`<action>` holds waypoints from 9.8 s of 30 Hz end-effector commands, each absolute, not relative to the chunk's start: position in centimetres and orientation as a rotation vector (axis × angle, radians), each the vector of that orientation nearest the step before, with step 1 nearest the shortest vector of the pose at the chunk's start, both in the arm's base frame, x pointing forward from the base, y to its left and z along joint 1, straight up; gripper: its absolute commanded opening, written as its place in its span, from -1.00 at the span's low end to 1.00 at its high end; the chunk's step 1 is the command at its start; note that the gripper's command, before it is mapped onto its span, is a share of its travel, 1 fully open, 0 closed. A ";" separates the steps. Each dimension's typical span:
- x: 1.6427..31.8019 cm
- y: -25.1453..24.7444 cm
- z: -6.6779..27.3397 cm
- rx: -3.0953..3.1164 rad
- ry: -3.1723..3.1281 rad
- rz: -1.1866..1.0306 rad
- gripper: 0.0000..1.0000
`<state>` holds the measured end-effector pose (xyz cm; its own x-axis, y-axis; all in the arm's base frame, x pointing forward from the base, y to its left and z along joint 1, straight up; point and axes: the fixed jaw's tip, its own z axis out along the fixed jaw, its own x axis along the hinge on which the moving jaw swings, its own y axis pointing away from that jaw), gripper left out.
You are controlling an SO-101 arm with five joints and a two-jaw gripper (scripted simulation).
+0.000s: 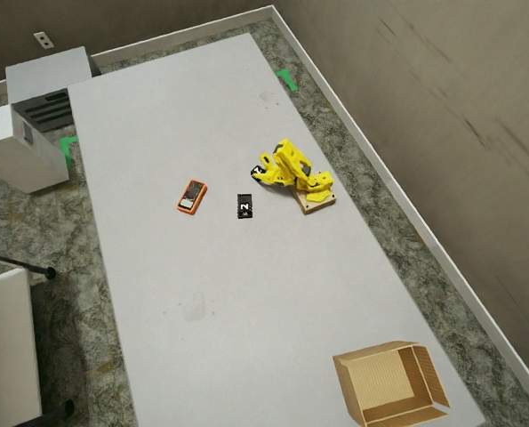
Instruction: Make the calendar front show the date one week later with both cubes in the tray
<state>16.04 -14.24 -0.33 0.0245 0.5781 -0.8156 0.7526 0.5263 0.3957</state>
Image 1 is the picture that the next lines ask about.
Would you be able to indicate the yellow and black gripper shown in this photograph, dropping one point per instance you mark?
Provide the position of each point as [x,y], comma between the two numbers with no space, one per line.
[272,170]

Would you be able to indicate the orange digital multimeter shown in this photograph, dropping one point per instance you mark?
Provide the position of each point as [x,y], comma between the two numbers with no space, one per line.
[191,196]

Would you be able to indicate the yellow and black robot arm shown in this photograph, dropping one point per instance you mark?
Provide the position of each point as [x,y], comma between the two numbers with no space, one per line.
[292,172]

